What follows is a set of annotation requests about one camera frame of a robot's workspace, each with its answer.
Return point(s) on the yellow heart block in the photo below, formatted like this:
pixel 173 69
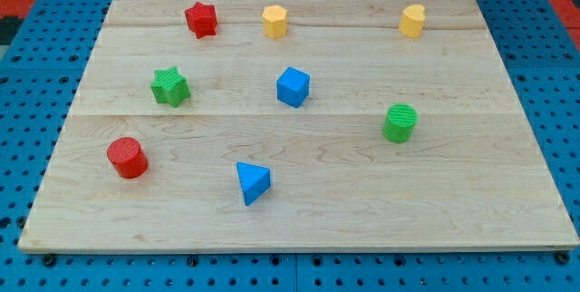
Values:
pixel 412 20

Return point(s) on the blue cube block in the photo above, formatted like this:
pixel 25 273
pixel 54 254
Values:
pixel 292 87

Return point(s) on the green cylinder block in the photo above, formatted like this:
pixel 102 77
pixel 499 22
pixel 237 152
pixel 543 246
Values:
pixel 399 122

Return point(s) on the yellow hexagon block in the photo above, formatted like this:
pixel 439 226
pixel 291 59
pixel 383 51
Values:
pixel 274 19

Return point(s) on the red star block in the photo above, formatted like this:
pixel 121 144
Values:
pixel 202 20

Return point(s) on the blue triangle block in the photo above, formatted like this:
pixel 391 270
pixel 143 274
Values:
pixel 254 181

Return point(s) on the wooden board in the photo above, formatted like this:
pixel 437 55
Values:
pixel 471 178

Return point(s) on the green star block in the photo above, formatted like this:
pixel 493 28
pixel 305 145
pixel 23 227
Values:
pixel 169 87

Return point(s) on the red cylinder block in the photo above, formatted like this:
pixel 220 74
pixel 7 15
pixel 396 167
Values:
pixel 127 157

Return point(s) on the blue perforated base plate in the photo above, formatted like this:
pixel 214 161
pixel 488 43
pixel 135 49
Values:
pixel 39 76

